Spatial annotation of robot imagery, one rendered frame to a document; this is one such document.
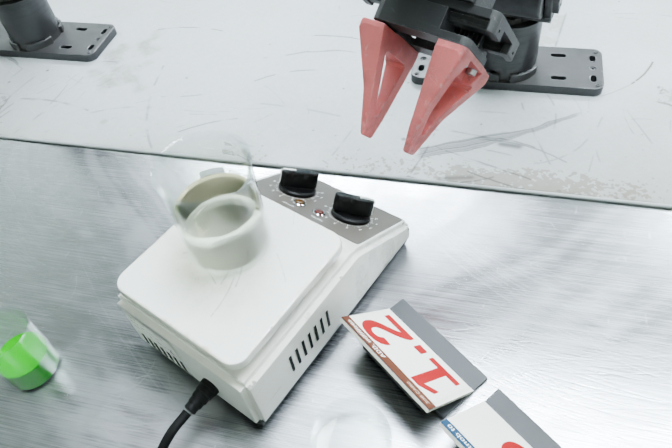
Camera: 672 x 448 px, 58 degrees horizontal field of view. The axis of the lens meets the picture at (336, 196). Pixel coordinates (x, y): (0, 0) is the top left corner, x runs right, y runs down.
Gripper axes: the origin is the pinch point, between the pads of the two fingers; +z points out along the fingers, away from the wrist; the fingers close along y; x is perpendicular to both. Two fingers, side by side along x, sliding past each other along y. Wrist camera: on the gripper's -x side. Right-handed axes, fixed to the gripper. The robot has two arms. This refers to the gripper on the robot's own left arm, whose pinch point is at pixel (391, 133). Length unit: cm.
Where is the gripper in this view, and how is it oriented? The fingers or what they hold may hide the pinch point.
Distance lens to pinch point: 42.9
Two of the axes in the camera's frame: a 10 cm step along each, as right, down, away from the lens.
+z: -3.8, 9.2, 0.9
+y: 8.1, 3.8, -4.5
